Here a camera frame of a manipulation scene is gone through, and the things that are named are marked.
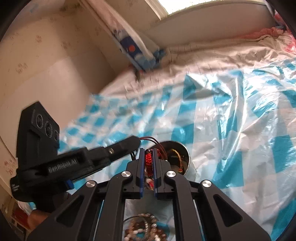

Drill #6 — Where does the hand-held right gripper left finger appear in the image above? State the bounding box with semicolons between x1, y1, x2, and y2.
26;148;145;241

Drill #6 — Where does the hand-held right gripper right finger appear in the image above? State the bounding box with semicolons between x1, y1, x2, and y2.
153;149;271;241

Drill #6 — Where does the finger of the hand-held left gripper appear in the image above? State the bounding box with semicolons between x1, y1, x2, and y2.
86;135;141;163

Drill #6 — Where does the red woven bracelet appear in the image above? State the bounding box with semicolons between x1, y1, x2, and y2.
139;136;167;189

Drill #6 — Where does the round metal tin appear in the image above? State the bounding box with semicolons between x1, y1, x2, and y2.
158;141;197;181

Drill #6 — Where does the pile of bead bracelets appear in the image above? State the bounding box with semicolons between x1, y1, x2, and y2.
122;213;168;241

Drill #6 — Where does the person's left hand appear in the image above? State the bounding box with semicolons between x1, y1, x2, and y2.
29;207;54;230

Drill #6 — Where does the blue checked plastic sheet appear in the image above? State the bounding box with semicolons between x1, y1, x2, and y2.
62;57;296;241

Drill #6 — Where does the blue printed pillow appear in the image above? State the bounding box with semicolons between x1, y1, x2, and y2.
108;13;167;73

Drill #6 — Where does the beige bed sheet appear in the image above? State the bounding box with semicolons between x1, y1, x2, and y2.
102;27;296;113

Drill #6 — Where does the window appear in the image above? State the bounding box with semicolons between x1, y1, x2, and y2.
157;0;266;17

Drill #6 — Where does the pink ruffled blanket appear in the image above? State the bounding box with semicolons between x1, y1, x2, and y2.
243;26;286;42

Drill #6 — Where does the pink checked plastic sheet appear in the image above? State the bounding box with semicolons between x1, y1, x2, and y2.
284;35;296;57

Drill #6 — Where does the golden brown bracelet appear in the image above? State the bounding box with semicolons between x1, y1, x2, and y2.
166;149;186;175

